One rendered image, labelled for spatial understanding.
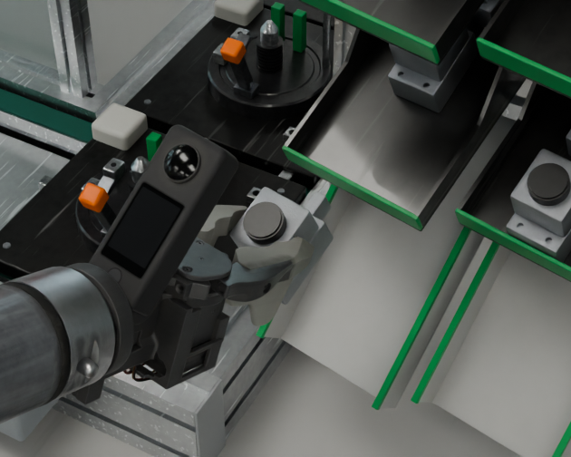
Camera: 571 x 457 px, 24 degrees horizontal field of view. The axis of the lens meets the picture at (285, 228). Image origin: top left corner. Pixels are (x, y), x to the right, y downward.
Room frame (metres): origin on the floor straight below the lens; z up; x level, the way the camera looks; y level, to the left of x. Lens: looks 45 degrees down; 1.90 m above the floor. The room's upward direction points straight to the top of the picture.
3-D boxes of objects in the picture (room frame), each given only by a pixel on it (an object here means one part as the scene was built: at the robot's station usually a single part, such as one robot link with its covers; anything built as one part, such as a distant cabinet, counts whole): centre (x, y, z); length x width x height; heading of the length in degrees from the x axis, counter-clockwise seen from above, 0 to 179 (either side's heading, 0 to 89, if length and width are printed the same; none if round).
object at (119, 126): (1.09, 0.18, 0.97); 0.05 x 0.05 x 0.04; 61
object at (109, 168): (1.00, 0.17, 1.00); 0.02 x 0.01 x 0.02; 151
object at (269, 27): (1.18, 0.02, 1.01); 0.24 x 0.24 x 0.13; 61
